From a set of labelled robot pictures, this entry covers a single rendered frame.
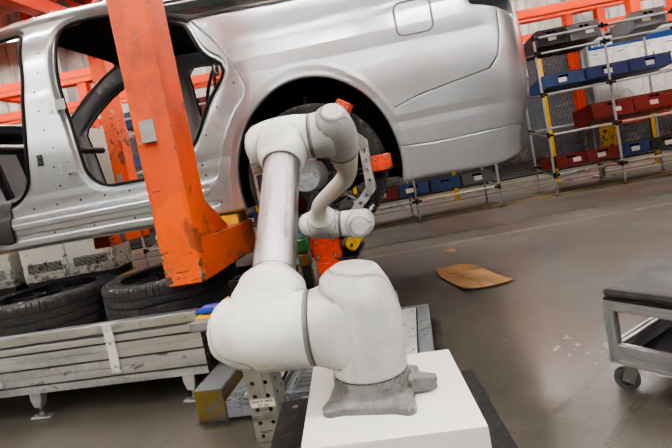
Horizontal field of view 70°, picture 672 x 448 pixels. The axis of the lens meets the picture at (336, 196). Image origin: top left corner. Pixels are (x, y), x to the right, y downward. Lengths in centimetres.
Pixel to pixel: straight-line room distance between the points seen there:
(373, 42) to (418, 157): 57
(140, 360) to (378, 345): 154
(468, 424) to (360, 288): 30
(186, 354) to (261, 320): 128
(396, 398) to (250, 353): 29
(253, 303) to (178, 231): 104
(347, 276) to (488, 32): 165
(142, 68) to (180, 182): 46
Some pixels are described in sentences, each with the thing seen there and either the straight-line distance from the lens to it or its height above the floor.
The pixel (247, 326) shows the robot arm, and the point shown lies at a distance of 98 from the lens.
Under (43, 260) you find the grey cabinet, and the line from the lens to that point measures 723.
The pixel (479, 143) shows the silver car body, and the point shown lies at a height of 85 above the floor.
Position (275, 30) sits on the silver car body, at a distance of 244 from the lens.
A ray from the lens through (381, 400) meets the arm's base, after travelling 100.
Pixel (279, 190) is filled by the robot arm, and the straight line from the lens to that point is 123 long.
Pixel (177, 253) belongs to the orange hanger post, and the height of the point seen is 65.
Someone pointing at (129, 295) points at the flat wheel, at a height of 47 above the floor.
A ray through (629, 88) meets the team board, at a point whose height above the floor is 113.
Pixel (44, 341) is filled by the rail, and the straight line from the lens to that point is 258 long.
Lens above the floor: 88
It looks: 4 degrees down
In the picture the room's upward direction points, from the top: 11 degrees counter-clockwise
